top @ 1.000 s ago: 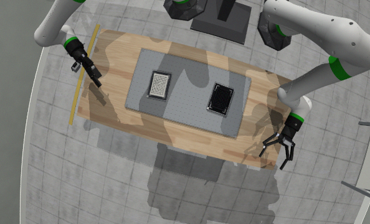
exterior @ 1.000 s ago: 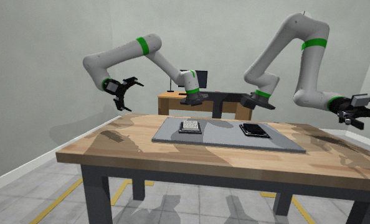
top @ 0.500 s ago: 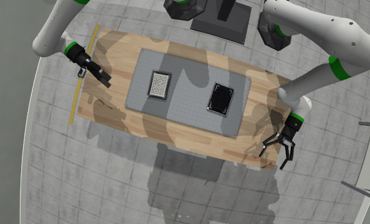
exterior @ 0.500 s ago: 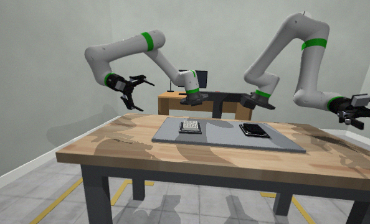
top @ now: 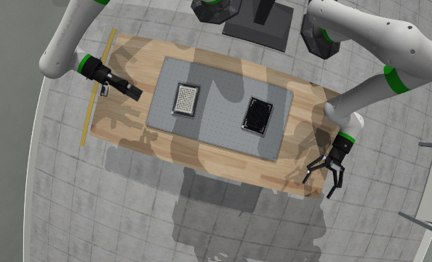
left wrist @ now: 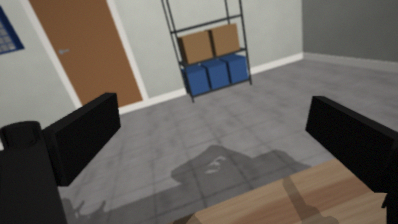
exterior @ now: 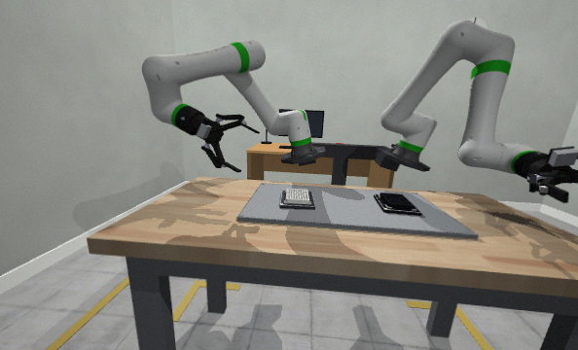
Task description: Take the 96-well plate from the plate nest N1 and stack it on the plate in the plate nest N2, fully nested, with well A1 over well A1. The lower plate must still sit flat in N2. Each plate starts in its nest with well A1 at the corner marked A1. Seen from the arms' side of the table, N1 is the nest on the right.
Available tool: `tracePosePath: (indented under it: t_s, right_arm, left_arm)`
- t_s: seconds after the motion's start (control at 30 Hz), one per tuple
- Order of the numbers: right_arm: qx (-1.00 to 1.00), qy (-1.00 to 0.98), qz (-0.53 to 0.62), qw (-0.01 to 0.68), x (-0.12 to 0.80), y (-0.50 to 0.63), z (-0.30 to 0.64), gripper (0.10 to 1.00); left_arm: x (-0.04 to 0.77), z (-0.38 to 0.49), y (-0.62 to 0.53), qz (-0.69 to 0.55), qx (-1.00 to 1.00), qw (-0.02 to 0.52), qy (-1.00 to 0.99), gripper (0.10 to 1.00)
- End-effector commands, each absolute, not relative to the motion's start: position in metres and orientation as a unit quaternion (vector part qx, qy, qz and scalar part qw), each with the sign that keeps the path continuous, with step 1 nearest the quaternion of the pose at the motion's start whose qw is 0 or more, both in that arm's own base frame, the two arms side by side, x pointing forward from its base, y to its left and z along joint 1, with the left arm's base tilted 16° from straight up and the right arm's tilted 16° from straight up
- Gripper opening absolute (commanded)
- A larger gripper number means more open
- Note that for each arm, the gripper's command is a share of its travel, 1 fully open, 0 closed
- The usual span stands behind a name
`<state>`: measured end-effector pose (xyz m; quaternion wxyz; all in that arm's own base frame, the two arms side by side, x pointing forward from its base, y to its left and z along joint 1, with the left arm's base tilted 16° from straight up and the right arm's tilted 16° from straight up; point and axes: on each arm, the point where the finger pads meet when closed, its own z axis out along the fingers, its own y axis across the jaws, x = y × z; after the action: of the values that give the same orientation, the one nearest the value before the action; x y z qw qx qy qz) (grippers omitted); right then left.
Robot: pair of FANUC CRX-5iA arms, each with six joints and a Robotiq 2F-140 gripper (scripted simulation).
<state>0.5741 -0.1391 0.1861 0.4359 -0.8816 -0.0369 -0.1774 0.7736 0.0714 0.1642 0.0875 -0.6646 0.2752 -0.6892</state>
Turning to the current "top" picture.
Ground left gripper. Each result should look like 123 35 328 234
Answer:
302 146 346 199

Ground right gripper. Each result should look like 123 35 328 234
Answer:
93 64 143 101

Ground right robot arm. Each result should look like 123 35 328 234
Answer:
39 0 230 80

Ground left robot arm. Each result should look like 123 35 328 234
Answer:
307 0 432 154

